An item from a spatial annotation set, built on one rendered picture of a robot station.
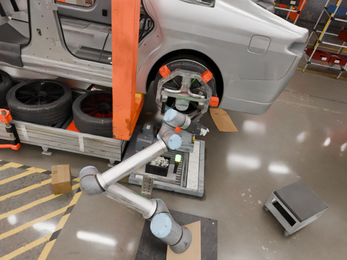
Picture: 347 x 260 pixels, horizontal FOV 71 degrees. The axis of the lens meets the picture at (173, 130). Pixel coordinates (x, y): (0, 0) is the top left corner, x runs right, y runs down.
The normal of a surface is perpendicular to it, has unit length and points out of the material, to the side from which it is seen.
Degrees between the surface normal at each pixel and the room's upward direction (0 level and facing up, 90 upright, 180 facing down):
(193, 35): 90
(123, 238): 0
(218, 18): 80
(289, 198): 0
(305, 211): 0
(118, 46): 90
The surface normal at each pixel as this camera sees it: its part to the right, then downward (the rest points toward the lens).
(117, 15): -0.11, 0.62
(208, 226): 0.15, -0.76
